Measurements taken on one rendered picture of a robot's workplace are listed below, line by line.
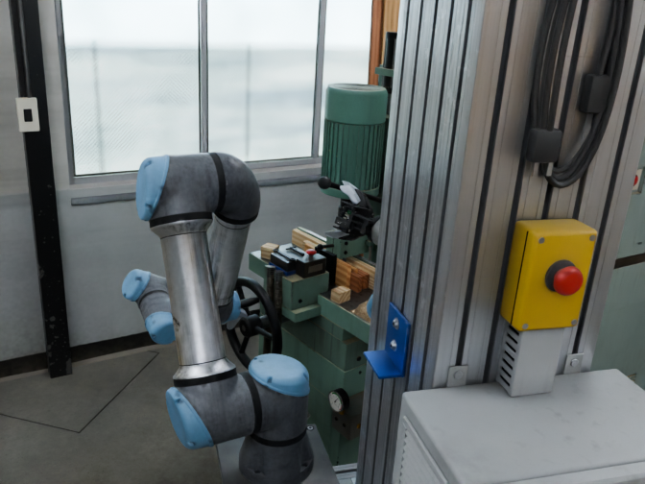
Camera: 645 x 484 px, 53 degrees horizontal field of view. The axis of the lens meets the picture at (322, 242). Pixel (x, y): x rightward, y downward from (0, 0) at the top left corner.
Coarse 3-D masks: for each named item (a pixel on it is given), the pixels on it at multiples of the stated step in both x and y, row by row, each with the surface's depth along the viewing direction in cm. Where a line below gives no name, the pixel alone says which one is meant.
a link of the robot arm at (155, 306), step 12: (144, 300) 148; (156, 300) 147; (168, 300) 148; (144, 312) 147; (156, 312) 144; (168, 312) 144; (156, 324) 142; (168, 324) 143; (156, 336) 143; (168, 336) 145
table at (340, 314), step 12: (252, 252) 216; (252, 264) 214; (264, 264) 209; (324, 300) 186; (360, 300) 186; (288, 312) 185; (300, 312) 184; (312, 312) 187; (324, 312) 187; (336, 312) 183; (348, 312) 179; (336, 324) 184; (348, 324) 180; (360, 324) 176; (360, 336) 177
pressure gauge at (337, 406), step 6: (336, 390) 180; (342, 390) 180; (330, 396) 182; (336, 396) 180; (342, 396) 179; (330, 402) 182; (336, 402) 180; (342, 402) 178; (348, 402) 179; (336, 408) 181; (342, 408) 178; (342, 414) 183
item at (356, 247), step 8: (328, 240) 199; (336, 240) 196; (344, 240) 195; (360, 240) 199; (328, 248) 200; (336, 248) 197; (344, 248) 196; (352, 248) 198; (360, 248) 200; (368, 248) 203; (344, 256) 197
